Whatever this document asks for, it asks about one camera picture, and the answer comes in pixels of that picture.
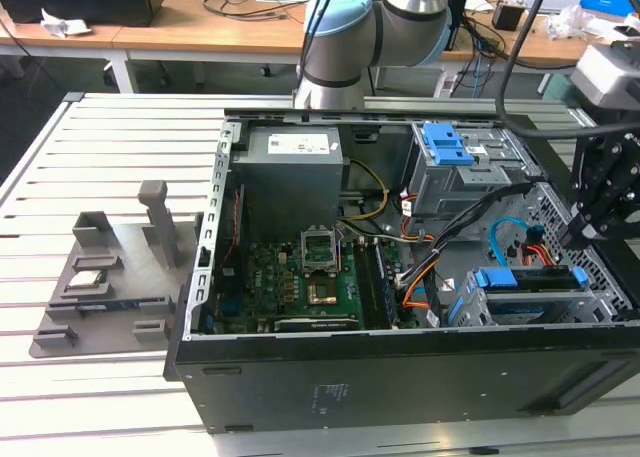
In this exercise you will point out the hard disk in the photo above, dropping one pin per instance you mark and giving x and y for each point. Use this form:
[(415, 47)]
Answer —
[(497, 278)]

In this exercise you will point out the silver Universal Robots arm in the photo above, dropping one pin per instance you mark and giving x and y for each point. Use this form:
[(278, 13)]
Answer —
[(340, 52)]

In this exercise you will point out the grey metal disk bay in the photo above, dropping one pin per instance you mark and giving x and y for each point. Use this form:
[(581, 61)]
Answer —
[(595, 307)]

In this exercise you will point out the grey metal drive cage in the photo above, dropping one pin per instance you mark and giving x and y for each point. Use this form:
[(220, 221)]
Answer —
[(450, 187)]

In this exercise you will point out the blue plastic drive latch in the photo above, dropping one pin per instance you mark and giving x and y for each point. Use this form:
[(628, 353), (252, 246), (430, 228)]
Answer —
[(445, 147)]

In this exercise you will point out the clear plastic wrap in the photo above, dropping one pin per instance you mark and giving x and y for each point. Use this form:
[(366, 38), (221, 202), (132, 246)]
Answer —
[(570, 22)]

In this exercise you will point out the white power strip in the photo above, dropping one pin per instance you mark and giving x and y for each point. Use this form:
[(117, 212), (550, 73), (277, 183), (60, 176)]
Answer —
[(445, 85)]

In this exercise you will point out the small black box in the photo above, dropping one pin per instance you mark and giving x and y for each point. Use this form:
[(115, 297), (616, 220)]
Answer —
[(507, 17)]

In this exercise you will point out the black RAM slot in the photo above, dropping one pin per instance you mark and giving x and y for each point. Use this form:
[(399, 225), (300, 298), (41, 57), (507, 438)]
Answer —
[(367, 282)]

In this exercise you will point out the black open PC case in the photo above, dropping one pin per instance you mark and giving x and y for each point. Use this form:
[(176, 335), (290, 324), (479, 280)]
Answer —
[(400, 387)]

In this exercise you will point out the CPU socket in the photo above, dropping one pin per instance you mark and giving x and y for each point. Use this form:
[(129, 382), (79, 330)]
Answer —
[(322, 292)]

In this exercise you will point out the grey power supply unit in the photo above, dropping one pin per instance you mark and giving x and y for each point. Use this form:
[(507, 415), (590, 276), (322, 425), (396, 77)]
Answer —
[(285, 187)]

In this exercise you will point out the black graphics card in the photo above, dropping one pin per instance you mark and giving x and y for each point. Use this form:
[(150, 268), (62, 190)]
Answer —
[(310, 323)]

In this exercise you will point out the green motherboard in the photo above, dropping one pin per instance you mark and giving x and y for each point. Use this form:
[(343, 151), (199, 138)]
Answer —
[(270, 287)]

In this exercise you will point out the wooden desk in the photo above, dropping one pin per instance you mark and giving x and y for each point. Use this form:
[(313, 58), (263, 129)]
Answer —
[(165, 32), (30, 39)]

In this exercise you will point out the grey parts rack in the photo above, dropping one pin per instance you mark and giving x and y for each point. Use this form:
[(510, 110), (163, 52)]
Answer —
[(135, 277)]

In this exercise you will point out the silver CPU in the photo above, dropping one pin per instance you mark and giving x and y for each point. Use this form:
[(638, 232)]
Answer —
[(85, 280)]

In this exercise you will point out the crumpled white paper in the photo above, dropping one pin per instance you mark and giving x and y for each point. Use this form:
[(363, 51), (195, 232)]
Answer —
[(65, 24)]

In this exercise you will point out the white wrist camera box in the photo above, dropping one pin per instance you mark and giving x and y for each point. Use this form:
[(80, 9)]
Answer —
[(605, 77)]

